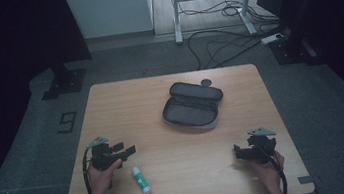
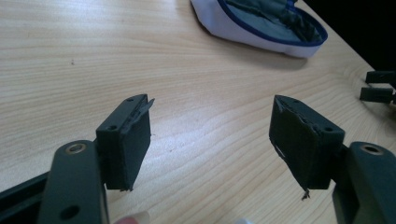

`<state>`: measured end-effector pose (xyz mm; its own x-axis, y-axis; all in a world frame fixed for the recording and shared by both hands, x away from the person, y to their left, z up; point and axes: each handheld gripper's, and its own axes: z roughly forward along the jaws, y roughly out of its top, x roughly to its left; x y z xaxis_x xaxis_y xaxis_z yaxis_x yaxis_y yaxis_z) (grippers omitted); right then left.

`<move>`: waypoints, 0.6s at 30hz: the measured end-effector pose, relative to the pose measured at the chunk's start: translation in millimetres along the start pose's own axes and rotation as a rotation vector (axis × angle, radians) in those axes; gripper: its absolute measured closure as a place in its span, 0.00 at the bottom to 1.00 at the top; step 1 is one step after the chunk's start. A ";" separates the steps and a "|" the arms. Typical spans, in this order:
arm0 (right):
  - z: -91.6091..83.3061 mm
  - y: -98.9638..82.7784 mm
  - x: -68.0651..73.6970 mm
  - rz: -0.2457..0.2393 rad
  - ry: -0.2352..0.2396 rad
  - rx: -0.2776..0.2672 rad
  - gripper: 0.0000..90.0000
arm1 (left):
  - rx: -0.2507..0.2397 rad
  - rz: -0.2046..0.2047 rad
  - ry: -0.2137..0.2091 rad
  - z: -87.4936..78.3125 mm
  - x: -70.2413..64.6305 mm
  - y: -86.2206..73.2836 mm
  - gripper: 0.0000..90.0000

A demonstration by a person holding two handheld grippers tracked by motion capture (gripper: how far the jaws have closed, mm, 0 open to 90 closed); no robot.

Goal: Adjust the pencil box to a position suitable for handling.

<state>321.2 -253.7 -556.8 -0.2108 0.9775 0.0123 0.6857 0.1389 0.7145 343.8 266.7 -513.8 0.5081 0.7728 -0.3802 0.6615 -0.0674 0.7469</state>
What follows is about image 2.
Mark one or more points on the pink and cream small object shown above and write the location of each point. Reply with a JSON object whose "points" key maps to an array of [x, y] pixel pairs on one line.
{"points": [[132, 218]]}

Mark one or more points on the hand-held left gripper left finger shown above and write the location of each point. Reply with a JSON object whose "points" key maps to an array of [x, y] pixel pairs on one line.
{"points": [[124, 149]]}

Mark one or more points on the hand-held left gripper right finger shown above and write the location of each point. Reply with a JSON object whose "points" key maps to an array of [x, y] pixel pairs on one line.
{"points": [[299, 143]]}

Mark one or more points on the white pouch with blue trim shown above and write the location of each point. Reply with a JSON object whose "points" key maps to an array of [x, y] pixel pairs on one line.
{"points": [[243, 28]]}

